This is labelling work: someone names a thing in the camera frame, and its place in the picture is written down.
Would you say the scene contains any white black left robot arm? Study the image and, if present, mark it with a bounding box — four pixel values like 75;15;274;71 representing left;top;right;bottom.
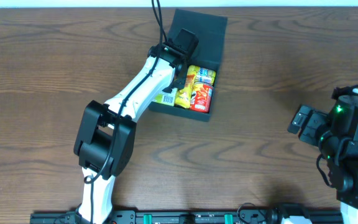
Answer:
73;42;195;223

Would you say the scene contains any green yellow juice carton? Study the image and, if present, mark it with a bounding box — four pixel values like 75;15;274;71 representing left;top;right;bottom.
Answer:
152;88;178;106

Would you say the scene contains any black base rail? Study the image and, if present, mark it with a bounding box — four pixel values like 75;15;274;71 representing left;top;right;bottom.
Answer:
29;203;345;224

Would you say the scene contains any dark green box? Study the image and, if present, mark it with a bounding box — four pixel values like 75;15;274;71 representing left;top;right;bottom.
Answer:
149;9;227;122

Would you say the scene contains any red chips can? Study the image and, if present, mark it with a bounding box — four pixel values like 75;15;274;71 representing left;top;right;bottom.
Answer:
190;82;213;113

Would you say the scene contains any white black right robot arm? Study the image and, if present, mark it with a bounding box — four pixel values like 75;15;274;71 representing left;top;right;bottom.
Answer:
288;87;358;223

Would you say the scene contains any yellow snack packet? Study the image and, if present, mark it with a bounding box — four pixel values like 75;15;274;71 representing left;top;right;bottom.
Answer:
174;75;195;109

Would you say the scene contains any yellow mentos bottle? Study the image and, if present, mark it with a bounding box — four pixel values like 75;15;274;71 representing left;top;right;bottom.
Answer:
188;65;216;85

